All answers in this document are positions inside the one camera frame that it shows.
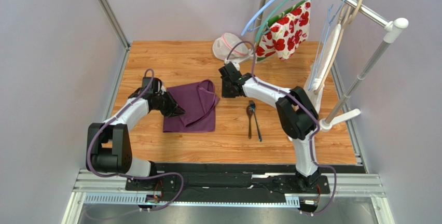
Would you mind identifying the purple cloth napkin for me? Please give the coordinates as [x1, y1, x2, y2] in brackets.
[163, 79, 219, 133]

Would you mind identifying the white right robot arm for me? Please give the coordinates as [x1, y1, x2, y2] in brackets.
[219, 62, 320, 187]

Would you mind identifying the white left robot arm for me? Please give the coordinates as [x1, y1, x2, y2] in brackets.
[86, 77, 185, 179]

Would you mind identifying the white mesh laundry bag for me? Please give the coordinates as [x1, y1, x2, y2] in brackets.
[212, 33, 249, 60]

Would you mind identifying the light blue plastic hanger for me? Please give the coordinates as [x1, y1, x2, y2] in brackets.
[240, 0, 299, 36]

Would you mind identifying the red poppy floral cloth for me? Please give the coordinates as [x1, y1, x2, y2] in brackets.
[256, 0, 311, 62]

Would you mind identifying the white towel on hanger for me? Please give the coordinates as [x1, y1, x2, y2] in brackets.
[303, 24, 342, 113]

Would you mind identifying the metal clothes rack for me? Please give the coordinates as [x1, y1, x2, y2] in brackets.
[241, 0, 409, 133]

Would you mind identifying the blue thin wire hanger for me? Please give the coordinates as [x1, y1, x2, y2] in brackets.
[308, 0, 346, 90]

